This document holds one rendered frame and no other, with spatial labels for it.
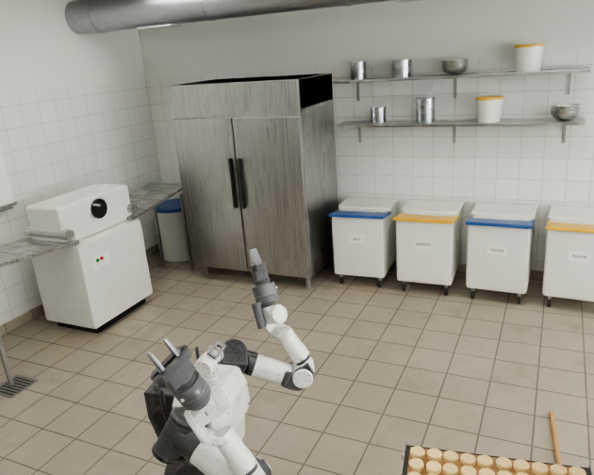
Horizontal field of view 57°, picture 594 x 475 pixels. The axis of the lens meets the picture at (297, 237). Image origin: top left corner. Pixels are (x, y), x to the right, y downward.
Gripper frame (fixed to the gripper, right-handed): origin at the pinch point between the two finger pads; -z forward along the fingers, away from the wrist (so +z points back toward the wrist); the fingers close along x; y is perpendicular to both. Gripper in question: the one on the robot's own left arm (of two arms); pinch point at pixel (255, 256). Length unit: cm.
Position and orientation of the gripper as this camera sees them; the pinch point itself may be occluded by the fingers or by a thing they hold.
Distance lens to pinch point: 209.0
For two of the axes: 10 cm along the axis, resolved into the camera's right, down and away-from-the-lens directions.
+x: 1.7, -0.8, -9.8
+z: 2.8, 9.6, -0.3
